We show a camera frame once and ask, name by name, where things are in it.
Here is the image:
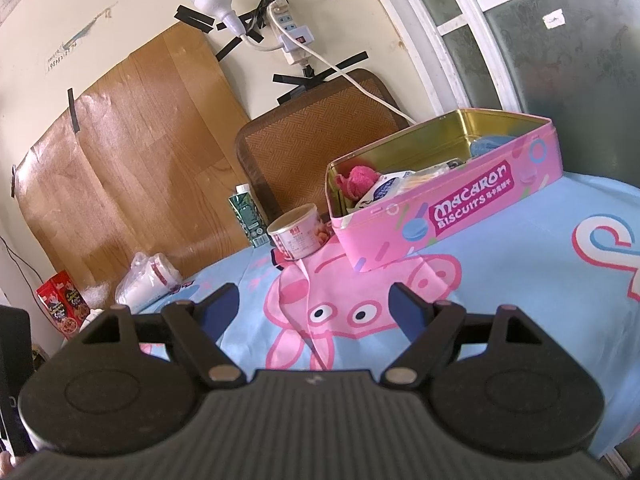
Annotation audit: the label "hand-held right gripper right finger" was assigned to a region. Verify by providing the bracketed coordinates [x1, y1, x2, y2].
[384, 282, 546, 388]

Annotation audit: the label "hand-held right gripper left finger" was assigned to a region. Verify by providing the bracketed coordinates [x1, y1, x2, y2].
[80, 282, 247, 390]

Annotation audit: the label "white packet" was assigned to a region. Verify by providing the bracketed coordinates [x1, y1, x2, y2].
[356, 171, 416, 207]

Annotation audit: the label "pink biscuit tin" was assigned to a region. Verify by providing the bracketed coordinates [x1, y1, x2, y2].
[325, 108, 562, 273]

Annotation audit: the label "pack of cotton swabs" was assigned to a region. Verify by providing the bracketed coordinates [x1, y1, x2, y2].
[410, 160, 461, 183]

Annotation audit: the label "pink fluffy toy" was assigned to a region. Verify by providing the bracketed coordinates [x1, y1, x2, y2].
[335, 164, 383, 200]

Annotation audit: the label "blue soft item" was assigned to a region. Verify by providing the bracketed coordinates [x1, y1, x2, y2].
[469, 133, 516, 158]

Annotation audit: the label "red snack box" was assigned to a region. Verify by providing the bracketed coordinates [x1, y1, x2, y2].
[36, 270, 93, 338]

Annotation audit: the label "bagged stack of paper cups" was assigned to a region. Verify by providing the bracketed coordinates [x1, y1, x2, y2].
[115, 252, 183, 311]

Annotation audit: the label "green drink carton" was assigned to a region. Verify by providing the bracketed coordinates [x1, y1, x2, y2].
[228, 183, 271, 248]

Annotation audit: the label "small can with pink label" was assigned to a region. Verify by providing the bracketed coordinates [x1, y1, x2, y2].
[266, 203, 333, 261]

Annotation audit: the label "blue cartoon pig tablecloth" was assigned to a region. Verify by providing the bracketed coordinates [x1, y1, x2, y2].
[65, 167, 640, 461]

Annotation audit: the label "white power strip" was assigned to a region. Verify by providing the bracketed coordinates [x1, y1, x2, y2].
[266, 0, 317, 66]

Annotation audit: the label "black tape strips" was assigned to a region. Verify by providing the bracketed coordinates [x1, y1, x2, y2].
[10, 0, 370, 198]

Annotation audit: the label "wood pattern wall sheet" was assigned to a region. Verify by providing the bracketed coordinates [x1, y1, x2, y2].
[12, 22, 256, 281]

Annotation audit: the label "white power cable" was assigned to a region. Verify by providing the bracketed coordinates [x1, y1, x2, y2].
[297, 42, 418, 126]

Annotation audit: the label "white window frame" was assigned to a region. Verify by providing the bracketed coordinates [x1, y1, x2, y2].
[355, 0, 640, 181]

